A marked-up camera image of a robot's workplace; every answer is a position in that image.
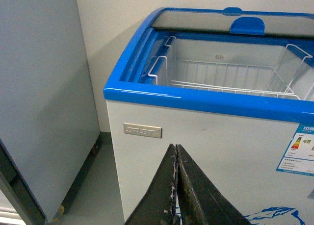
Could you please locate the blue energy label sticker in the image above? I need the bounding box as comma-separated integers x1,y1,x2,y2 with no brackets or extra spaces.
276,124,314,176

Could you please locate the white blue chest freezer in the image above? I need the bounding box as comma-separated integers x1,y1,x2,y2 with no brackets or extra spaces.
104,7,314,225

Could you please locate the white wire freezer basket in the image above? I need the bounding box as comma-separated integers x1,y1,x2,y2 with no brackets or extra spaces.
145,36,314,101

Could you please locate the glass sliding freezer lid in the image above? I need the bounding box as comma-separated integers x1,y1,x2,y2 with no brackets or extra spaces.
153,8,314,38

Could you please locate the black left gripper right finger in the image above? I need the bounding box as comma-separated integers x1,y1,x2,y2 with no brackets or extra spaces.
176,145,250,225

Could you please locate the silver brand nameplate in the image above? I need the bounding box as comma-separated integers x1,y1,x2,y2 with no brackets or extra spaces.
123,123,162,139

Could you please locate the grey cabinet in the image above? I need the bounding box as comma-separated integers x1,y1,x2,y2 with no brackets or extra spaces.
0,0,100,222

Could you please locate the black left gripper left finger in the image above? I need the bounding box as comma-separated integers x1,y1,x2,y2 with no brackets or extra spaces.
125,144,181,225

